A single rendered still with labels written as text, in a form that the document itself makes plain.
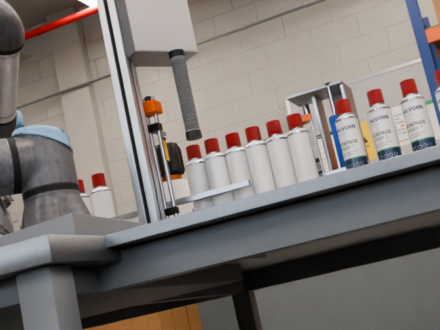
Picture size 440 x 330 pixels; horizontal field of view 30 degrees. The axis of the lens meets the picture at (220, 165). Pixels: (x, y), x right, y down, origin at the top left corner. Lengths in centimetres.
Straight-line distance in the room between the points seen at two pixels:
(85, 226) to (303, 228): 47
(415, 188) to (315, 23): 556
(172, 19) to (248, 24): 496
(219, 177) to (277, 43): 491
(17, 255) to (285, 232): 39
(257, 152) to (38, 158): 51
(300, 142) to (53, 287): 83
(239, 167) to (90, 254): 71
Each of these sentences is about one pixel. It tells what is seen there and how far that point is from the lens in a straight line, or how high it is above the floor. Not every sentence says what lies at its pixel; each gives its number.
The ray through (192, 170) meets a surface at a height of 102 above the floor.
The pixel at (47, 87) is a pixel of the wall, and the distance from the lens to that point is 770.
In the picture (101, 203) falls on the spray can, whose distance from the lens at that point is 204.
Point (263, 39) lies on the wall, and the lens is 682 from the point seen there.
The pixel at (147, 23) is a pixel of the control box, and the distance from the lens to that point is 191.
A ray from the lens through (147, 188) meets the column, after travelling 182.
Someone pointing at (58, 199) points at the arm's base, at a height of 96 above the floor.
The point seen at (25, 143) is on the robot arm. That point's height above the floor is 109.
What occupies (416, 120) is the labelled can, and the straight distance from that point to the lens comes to 180.
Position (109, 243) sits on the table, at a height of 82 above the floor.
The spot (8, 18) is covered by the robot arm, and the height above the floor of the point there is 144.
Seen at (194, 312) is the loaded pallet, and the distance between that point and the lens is 602.
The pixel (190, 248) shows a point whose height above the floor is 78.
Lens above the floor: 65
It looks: 11 degrees up
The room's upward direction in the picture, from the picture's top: 12 degrees counter-clockwise
